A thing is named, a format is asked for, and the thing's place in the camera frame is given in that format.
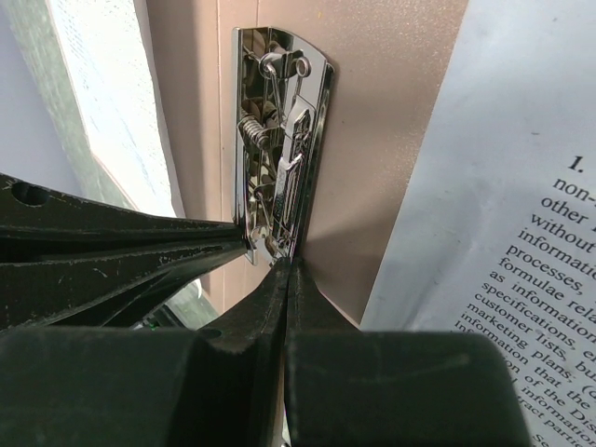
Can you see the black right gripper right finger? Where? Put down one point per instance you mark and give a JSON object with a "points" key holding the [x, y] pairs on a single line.
{"points": [[346, 387]]}

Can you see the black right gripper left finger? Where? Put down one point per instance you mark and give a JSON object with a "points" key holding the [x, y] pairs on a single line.
{"points": [[216, 386]]}

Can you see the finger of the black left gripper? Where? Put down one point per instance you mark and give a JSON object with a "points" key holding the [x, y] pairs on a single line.
{"points": [[43, 292], [39, 224]]}

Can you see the printed paper sheets stack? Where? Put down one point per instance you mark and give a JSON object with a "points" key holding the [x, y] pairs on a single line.
{"points": [[496, 231]]}

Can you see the metal folder clip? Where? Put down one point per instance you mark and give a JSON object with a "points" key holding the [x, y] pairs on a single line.
{"points": [[281, 96]]}

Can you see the pink file folder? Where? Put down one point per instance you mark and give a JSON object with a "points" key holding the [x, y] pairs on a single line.
{"points": [[389, 58]]}

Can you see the single printed paper sheet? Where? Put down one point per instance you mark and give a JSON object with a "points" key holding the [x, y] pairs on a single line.
{"points": [[108, 52]]}

